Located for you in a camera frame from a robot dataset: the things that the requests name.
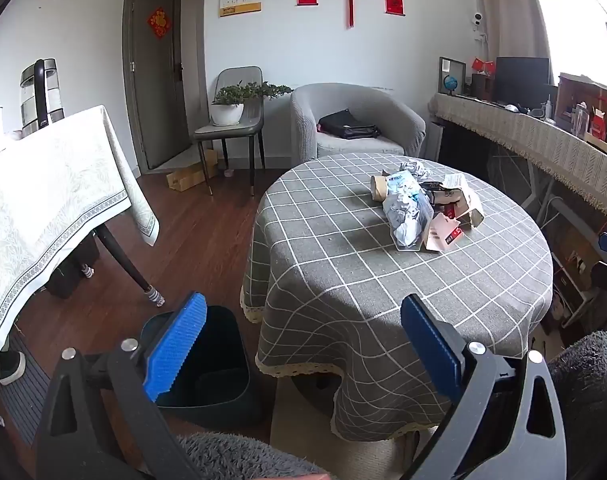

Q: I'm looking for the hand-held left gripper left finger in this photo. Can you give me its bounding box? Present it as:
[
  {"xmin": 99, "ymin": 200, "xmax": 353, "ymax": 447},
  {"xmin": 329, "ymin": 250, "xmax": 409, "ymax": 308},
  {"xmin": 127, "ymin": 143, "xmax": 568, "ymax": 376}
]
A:
[{"xmin": 36, "ymin": 291, "xmax": 209, "ymax": 480}]

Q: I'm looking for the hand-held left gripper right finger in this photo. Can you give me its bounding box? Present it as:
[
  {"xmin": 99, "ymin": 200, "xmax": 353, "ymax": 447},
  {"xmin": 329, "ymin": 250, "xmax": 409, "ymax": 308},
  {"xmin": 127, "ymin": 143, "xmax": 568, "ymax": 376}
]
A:
[{"xmin": 401, "ymin": 294, "xmax": 567, "ymax": 480}]

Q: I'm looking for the dark teal waste bin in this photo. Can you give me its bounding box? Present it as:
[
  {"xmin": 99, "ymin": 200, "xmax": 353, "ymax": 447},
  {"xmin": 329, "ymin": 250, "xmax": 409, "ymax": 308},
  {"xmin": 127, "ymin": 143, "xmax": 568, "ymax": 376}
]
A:
[{"xmin": 140, "ymin": 305, "xmax": 264, "ymax": 423}]

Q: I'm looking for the white and red box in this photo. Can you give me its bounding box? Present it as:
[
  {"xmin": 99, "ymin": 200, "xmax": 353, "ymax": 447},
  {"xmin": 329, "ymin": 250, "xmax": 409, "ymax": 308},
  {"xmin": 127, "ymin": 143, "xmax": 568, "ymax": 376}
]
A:
[{"xmin": 423, "ymin": 212, "xmax": 465, "ymax": 252}]

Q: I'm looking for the clear plastic bag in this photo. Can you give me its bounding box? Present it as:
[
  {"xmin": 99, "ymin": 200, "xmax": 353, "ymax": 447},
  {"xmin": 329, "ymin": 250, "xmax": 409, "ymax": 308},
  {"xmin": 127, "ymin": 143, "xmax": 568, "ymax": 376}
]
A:
[{"xmin": 383, "ymin": 171, "xmax": 434, "ymax": 250}]

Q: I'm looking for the grey white carton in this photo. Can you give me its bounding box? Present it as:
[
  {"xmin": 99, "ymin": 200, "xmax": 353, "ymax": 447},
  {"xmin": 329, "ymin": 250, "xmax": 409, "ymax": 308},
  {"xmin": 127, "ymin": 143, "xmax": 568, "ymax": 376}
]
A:
[{"xmin": 421, "ymin": 182, "xmax": 459, "ymax": 208}]

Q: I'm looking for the person's right leg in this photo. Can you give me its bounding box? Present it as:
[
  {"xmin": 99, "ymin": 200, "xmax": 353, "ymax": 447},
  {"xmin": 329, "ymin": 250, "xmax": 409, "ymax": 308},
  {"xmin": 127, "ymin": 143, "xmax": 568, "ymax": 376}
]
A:
[{"xmin": 548, "ymin": 331, "xmax": 607, "ymax": 480}]

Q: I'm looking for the person's leg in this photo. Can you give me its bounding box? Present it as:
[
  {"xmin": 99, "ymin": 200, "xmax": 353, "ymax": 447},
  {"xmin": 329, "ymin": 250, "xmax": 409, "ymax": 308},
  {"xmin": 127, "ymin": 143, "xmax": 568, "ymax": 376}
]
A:
[
  {"xmin": 176, "ymin": 432, "xmax": 329, "ymax": 480},
  {"xmin": 548, "ymin": 331, "xmax": 607, "ymax": 480}
]

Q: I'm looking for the black table leg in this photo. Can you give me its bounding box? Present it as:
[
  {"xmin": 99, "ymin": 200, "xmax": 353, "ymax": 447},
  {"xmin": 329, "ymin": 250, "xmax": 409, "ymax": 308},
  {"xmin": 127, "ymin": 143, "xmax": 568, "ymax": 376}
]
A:
[{"xmin": 98, "ymin": 222, "xmax": 157, "ymax": 293}]

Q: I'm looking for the person's left leg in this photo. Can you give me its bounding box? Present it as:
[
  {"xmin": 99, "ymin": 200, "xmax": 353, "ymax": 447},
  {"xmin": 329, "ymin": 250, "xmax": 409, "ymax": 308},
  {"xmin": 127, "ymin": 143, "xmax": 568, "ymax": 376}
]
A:
[{"xmin": 176, "ymin": 432, "xmax": 329, "ymax": 480}]

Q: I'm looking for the grey checked round tablecloth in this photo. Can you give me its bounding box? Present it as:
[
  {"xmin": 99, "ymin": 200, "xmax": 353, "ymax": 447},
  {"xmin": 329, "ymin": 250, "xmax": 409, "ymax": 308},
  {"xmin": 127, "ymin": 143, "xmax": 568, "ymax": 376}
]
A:
[{"xmin": 241, "ymin": 152, "xmax": 554, "ymax": 443}]

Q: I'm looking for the dark storage box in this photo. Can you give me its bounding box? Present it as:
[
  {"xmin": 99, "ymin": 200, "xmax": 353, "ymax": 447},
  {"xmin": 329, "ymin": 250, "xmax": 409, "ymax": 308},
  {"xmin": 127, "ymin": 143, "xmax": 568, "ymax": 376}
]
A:
[{"xmin": 46, "ymin": 235, "xmax": 102, "ymax": 301}]

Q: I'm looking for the brown and white carton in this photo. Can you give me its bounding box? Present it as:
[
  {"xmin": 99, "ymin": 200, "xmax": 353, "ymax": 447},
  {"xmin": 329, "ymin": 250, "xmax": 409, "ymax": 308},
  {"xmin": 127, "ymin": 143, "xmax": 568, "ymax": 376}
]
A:
[{"xmin": 456, "ymin": 187, "xmax": 485, "ymax": 231}]

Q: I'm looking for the beige rug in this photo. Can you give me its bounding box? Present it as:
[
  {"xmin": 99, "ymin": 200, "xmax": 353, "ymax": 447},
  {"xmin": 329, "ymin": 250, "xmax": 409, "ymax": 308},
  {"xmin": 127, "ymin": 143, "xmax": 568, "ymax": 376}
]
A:
[{"xmin": 271, "ymin": 375, "xmax": 424, "ymax": 480}]

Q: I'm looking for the large brown cardboard box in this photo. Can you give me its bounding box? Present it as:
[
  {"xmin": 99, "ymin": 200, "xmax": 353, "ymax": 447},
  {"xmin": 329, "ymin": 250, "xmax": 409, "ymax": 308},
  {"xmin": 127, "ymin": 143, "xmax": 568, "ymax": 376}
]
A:
[{"xmin": 556, "ymin": 74, "xmax": 607, "ymax": 136}]

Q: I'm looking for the grey striped floor mat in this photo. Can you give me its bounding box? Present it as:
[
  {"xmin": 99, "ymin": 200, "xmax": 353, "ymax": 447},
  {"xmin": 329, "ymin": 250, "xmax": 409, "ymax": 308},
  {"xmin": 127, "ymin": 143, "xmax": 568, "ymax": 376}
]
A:
[{"xmin": 0, "ymin": 332, "xmax": 52, "ymax": 446}]

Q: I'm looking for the brown cardboard tube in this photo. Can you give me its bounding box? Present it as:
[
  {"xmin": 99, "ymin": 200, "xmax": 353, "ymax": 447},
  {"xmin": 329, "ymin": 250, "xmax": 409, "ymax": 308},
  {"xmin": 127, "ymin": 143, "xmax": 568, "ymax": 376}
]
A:
[{"xmin": 368, "ymin": 175, "xmax": 390, "ymax": 202}]

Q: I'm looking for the black and white shoe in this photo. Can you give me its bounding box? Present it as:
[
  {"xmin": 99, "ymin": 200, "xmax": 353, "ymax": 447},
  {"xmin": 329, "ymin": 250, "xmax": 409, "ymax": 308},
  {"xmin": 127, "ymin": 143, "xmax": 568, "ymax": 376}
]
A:
[{"xmin": 0, "ymin": 351, "xmax": 27, "ymax": 386}]

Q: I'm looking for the flat cardboard box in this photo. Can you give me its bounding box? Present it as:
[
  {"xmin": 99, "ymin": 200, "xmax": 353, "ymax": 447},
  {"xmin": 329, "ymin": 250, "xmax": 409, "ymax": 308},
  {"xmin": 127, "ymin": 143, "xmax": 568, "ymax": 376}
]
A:
[{"xmin": 166, "ymin": 149, "xmax": 218, "ymax": 192}]

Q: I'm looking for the black monitor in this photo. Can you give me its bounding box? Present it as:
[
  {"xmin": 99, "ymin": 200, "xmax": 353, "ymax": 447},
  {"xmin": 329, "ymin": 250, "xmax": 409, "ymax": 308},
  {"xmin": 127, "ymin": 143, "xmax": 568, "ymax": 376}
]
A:
[{"xmin": 494, "ymin": 56, "xmax": 550, "ymax": 103}]

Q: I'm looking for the table with white cloth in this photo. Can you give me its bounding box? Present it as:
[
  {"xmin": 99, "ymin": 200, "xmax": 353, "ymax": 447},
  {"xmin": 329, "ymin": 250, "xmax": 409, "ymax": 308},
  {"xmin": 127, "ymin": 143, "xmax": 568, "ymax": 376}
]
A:
[{"xmin": 0, "ymin": 105, "xmax": 160, "ymax": 356}]

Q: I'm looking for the grey dining chair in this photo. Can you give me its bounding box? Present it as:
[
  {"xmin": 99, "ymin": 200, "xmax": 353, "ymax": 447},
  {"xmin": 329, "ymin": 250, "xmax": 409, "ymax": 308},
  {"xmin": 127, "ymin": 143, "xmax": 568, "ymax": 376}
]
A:
[{"xmin": 192, "ymin": 66, "xmax": 265, "ymax": 197}]

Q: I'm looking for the black bag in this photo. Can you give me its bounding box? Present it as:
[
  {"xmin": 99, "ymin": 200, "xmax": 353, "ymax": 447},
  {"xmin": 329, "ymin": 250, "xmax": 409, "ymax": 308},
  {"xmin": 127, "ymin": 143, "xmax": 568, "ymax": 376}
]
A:
[{"xmin": 317, "ymin": 109, "xmax": 381, "ymax": 140}]

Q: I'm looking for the potted plant in white pot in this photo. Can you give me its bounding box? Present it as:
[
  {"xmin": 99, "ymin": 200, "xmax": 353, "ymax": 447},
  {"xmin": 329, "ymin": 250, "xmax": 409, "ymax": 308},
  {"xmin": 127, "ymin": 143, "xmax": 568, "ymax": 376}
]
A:
[{"xmin": 210, "ymin": 80, "xmax": 294, "ymax": 127}]

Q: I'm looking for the grey door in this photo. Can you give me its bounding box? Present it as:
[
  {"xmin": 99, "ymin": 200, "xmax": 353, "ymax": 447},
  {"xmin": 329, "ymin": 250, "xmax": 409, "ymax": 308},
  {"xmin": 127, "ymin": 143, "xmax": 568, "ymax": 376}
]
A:
[{"xmin": 131, "ymin": 0, "xmax": 184, "ymax": 171}]

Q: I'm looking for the grey armchair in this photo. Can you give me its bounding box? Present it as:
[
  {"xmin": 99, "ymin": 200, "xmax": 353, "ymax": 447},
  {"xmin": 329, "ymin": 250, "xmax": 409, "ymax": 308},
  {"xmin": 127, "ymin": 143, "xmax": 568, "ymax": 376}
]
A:
[{"xmin": 290, "ymin": 83, "xmax": 427, "ymax": 158}]

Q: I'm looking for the glass electric kettle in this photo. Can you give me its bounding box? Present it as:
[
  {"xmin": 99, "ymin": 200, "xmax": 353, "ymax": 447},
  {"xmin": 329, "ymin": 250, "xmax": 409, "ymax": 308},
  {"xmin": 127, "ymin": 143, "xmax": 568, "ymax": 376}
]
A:
[{"xmin": 20, "ymin": 58, "xmax": 64, "ymax": 133}]

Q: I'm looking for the red door decoration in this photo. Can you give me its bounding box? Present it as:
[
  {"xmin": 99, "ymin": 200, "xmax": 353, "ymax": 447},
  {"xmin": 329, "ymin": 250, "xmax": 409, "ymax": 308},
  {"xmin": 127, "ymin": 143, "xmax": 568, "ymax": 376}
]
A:
[{"xmin": 147, "ymin": 7, "xmax": 172, "ymax": 38}]

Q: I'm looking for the white desk frame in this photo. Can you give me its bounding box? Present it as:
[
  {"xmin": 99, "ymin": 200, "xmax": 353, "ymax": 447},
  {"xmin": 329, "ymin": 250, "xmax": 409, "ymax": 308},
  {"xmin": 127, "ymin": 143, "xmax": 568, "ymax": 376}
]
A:
[{"xmin": 528, "ymin": 165, "xmax": 574, "ymax": 231}]

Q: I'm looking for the dark picture frame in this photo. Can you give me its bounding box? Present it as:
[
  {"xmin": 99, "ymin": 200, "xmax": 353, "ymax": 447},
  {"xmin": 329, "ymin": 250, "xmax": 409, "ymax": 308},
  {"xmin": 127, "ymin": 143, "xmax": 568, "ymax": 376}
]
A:
[{"xmin": 438, "ymin": 56, "xmax": 467, "ymax": 96}]

